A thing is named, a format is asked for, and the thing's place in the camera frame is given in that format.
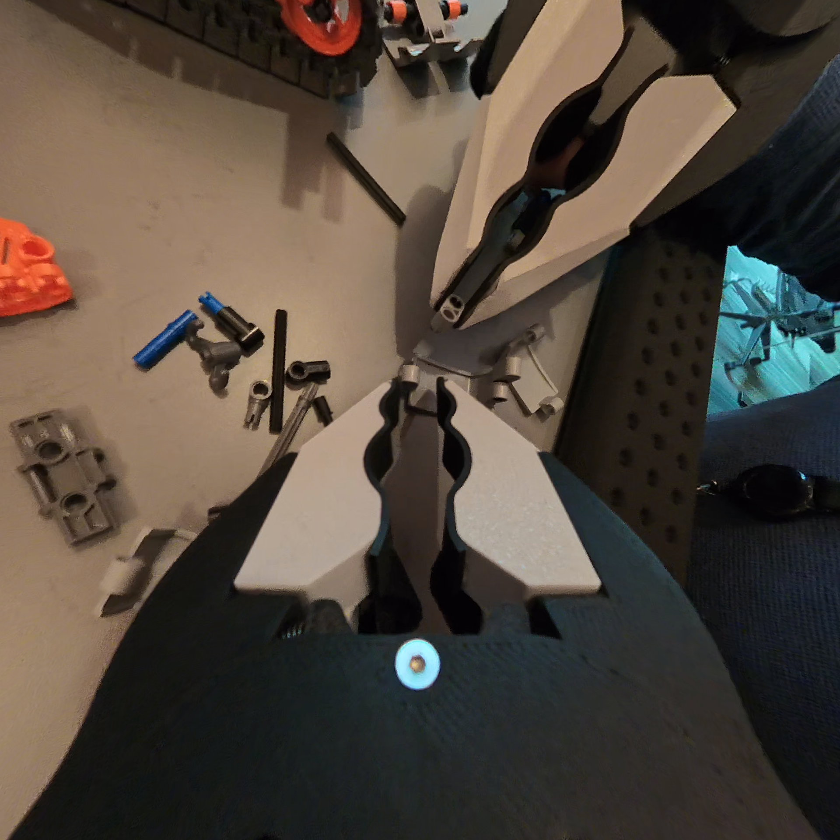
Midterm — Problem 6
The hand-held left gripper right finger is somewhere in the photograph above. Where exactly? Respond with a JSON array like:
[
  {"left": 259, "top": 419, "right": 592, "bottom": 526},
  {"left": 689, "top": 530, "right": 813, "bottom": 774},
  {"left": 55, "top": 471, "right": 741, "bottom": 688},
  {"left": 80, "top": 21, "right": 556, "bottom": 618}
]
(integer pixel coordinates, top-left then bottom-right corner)
[{"left": 430, "top": 379, "right": 603, "bottom": 636}]

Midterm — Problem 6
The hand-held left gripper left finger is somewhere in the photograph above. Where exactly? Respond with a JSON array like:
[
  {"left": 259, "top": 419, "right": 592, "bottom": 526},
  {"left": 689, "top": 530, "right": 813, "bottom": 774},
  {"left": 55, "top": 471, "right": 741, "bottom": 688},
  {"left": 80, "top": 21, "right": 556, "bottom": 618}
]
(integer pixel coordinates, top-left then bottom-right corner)
[{"left": 233, "top": 381, "right": 424, "bottom": 636}]

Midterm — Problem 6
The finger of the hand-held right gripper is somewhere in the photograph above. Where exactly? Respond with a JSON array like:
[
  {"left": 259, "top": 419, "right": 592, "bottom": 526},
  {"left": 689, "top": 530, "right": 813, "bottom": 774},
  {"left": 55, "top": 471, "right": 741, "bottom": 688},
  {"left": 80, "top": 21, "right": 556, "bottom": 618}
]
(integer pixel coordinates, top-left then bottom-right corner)
[
  {"left": 430, "top": 0, "right": 626, "bottom": 308},
  {"left": 451, "top": 73, "right": 737, "bottom": 329}
]

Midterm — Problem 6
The grey grooved curved panel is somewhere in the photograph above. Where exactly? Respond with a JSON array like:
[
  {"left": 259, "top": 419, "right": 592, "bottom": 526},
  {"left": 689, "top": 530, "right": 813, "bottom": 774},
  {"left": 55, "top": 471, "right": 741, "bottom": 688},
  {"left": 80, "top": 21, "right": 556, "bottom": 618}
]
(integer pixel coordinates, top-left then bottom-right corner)
[{"left": 98, "top": 525, "right": 198, "bottom": 618}]

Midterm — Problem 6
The person's right forearm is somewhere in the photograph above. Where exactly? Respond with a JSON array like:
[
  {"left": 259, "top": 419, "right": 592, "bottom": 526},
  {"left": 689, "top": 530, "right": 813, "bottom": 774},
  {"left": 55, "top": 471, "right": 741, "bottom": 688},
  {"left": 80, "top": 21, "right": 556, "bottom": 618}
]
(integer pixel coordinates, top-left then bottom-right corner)
[{"left": 689, "top": 59, "right": 840, "bottom": 303}]

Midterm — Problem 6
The person's right hand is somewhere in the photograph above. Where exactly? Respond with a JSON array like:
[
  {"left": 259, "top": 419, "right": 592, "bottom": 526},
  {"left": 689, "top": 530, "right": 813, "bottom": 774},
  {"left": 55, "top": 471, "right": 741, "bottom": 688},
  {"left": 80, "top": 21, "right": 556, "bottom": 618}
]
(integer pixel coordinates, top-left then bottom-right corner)
[{"left": 554, "top": 134, "right": 586, "bottom": 183}]

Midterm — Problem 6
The dark grey axle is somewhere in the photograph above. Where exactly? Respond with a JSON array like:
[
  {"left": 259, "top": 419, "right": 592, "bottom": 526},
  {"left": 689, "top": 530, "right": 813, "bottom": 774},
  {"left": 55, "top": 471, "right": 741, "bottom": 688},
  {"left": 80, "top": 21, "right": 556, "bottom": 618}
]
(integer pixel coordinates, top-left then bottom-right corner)
[{"left": 259, "top": 384, "right": 321, "bottom": 476}]

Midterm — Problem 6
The long black axle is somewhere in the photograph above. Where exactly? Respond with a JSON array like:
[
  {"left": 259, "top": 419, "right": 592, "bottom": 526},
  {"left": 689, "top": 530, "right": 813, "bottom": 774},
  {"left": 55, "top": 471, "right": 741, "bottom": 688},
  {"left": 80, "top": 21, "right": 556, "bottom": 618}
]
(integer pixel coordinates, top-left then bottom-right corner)
[
  {"left": 269, "top": 310, "right": 288, "bottom": 434},
  {"left": 326, "top": 131, "right": 408, "bottom": 228}
]

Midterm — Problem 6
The grey orange tracked toy robot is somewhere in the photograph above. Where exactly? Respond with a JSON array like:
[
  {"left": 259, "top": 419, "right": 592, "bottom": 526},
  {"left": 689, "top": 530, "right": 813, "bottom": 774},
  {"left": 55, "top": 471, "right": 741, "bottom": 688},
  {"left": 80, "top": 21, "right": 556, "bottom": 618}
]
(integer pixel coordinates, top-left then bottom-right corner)
[{"left": 121, "top": 0, "right": 385, "bottom": 101}]

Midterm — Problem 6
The blue long pin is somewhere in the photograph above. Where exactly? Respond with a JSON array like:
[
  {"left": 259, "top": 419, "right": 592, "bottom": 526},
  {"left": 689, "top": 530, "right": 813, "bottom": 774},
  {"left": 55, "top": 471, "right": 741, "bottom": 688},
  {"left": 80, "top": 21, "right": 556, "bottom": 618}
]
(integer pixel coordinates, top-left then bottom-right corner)
[{"left": 133, "top": 310, "right": 199, "bottom": 370}]

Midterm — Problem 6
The grey H-shaped connector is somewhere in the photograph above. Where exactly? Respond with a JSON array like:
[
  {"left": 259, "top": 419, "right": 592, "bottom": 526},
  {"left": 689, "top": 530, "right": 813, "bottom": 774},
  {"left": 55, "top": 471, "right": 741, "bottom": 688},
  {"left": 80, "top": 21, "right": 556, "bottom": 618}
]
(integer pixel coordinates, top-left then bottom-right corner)
[{"left": 10, "top": 410, "right": 120, "bottom": 547}]

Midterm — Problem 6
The black belt pouch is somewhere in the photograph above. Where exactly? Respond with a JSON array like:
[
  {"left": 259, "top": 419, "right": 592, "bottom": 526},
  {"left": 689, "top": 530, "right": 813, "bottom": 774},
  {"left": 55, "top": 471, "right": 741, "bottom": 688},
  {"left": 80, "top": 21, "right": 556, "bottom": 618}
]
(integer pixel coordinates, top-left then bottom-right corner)
[{"left": 696, "top": 462, "right": 840, "bottom": 522}]

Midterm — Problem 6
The person's clothed body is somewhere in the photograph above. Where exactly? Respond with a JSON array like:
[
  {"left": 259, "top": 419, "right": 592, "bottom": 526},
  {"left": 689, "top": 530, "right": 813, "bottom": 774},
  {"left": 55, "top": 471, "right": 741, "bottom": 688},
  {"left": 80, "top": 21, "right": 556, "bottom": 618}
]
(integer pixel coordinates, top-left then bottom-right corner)
[{"left": 686, "top": 374, "right": 840, "bottom": 840}]

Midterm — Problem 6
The orange wedge brick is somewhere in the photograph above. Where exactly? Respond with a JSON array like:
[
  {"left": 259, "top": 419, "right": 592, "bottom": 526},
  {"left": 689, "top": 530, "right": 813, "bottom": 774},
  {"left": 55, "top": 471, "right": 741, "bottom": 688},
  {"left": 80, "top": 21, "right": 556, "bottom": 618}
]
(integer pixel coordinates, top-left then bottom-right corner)
[{"left": 0, "top": 218, "right": 74, "bottom": 318}]

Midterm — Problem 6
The grey bracket with orange bush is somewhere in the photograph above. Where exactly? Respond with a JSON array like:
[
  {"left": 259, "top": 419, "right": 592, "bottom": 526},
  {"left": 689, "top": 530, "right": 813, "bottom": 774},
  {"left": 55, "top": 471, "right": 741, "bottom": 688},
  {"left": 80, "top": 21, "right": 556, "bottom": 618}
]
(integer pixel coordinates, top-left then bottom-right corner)
[{"left": 381, "top": 0, "right": 483, "bottom": 70}]

